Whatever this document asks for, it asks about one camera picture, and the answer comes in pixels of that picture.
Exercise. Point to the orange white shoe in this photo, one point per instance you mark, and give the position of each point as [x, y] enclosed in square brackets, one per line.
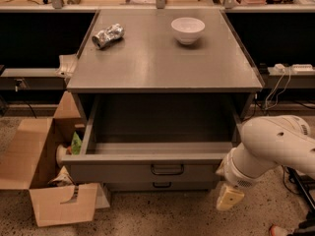
[278, 231]

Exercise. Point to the white cup in box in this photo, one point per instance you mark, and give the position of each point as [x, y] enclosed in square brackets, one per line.
[60, 152]

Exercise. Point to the green snack packet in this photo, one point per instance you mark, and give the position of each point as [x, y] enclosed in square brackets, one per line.
[76, 144]

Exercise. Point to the black metal stand leg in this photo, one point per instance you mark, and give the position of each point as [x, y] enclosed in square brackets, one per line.
[303, 188]

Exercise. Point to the white power strip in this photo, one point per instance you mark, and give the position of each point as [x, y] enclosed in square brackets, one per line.
[303, 69]

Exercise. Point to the grey drawer cabinet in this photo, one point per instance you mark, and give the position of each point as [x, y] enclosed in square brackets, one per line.
[149, 60]

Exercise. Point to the open cardboard box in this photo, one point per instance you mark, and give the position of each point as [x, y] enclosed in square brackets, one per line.
[32, 160]

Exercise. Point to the grey top drawer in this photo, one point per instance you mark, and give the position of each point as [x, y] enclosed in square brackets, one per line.
[155, 138]

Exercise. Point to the grey drawer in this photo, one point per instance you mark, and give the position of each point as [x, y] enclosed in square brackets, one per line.
[160, 186]
[155, 138]

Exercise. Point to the grey bottom drawer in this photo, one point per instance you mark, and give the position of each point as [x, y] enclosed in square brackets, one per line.
[160, 186]

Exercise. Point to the white ceramic bowl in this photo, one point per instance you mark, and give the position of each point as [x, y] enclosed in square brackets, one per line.
[187, 30]

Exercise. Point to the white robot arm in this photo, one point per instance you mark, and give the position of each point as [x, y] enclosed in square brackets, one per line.
[266, 142]

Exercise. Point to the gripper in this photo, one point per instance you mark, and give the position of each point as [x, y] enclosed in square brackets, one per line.
[236, 174]

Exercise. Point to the person's striped sleeve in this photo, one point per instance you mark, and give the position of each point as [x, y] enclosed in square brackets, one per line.
[306, 227]

